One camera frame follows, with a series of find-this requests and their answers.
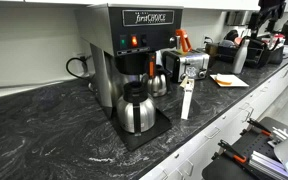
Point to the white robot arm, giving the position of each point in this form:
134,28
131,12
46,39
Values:
270,10

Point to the chrome black toaster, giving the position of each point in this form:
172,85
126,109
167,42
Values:
193,64

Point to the bread slice on plate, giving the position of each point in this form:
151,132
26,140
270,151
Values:
223,79

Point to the steel coffee carafe rear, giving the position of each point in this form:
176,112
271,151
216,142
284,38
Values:
159,85

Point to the steel coffee carafe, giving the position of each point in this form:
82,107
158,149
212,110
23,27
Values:
136,109
159,85

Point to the steel coffee carafe front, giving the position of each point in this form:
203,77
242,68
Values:
136,109

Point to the commercial coffee brewer machine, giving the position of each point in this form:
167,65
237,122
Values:
124,39

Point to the white square plate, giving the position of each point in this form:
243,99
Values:
236,82

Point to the black orange clamp near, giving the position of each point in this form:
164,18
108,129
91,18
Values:
227,150

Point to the black orange clamp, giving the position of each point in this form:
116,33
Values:
259,128
227,150

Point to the silver metal water bottle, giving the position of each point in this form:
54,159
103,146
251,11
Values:
240,57

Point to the black cart top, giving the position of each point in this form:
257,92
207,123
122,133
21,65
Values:
224,167

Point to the black appliance with basket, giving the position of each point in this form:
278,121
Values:
257,55

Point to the black orange clamp far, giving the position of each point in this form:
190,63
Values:
259,128

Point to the aluminium extrusion rails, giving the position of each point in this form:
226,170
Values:
268,166

